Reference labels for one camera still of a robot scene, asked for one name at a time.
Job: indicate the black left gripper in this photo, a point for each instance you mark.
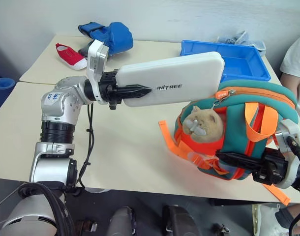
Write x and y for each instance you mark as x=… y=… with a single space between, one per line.
x=108 y=94

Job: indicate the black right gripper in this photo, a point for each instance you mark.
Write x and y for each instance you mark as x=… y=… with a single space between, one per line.
x=273 y=169

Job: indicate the orange and teal backpack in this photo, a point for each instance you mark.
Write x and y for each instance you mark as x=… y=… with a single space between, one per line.
x=238 y=127

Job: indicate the white rectangular box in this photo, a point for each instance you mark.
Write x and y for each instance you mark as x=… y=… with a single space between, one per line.
x=169 y=76

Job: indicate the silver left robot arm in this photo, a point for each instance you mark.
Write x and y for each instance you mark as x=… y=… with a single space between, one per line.
x=54 y=110

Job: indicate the blue fabric bag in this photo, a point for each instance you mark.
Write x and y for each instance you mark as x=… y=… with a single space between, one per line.
x=115 y=37

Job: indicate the red and white shoe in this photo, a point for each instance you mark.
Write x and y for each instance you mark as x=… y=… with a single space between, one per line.
x=70 y=56

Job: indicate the dark rounded shape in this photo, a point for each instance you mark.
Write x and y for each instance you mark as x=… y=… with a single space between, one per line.
x=179 y=220
x=121 y=221

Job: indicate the blue plastic bin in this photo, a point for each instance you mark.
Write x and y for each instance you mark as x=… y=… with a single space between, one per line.
x=238 y=54

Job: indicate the person in white shirt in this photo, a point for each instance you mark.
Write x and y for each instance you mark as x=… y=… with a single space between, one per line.
x=296 y=64

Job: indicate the light blue cloth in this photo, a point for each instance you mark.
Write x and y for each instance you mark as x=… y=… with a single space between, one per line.
x=241 y=39

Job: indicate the blue rolled mat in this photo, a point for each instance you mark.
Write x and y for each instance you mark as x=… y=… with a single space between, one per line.
x=2 y=91

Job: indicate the silver robot torso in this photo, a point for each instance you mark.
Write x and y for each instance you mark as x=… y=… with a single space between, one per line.
x=27 y=216

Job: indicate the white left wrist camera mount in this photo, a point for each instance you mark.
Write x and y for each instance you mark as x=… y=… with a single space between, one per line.
x=96 y=56

